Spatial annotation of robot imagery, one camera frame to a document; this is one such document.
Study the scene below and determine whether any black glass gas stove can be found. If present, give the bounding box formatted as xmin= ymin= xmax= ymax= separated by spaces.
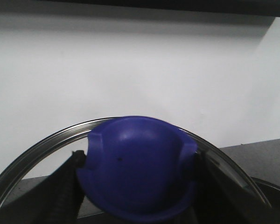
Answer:
xmin=252 ymin=177 xmax=280 ymax=210

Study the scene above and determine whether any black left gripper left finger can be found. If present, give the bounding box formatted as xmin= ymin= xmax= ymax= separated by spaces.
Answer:
xmin=0 ymin=150 xmax=86 ymax=224

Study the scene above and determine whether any glass lid with blue knob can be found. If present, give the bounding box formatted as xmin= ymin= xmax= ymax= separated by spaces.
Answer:
xmin=0 ymin=115 xmax=273 ymax=223

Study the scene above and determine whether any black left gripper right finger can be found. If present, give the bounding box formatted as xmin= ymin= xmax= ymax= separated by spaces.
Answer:
xmin=193 ymin=151 xmax=280 ymax=224

